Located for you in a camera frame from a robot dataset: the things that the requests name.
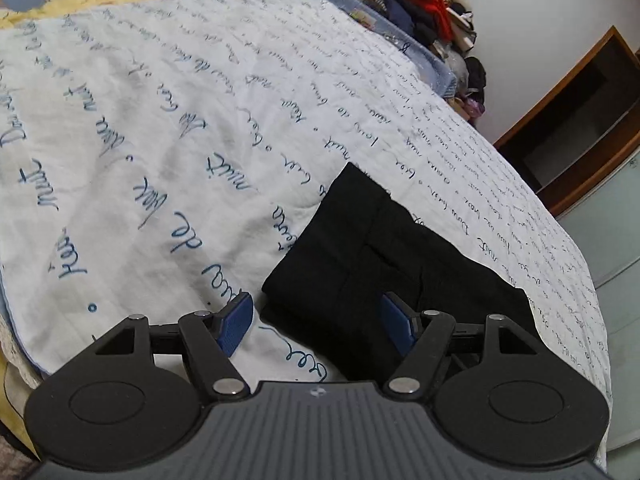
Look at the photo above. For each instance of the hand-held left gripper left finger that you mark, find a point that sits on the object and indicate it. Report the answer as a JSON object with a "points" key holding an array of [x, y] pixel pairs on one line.
{"points": [[235, 324]]}

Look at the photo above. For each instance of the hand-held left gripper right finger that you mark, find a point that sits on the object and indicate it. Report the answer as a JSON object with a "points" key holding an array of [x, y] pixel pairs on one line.
{"points": [[397, 326]]}

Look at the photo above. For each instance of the black pants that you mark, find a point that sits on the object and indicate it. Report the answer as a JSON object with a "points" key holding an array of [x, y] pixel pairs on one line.
{"points": [[360, 240]]}

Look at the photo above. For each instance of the white script-printed blanket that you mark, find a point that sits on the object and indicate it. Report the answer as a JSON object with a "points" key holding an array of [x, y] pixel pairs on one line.
{"points": [[150, 135]]}

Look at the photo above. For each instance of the purple bag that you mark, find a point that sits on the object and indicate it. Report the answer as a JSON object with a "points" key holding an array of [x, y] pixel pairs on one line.
{"points": [[472, 107]]}

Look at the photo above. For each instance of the white wardrobe with flower decals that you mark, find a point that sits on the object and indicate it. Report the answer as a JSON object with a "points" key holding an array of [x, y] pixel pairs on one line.
{"points": [[610, 230]]}

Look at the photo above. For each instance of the black bag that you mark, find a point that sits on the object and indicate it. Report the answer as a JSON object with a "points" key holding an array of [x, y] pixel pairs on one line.
{"points": [[476, 77]]}

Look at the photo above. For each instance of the grey floral plastic bag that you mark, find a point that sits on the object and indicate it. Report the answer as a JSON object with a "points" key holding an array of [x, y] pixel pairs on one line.
{"points": [[456, 67]]}

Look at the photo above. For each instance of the wooden door frame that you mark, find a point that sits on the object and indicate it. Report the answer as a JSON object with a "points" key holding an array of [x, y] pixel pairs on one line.
{"points": [[600, 160]]}

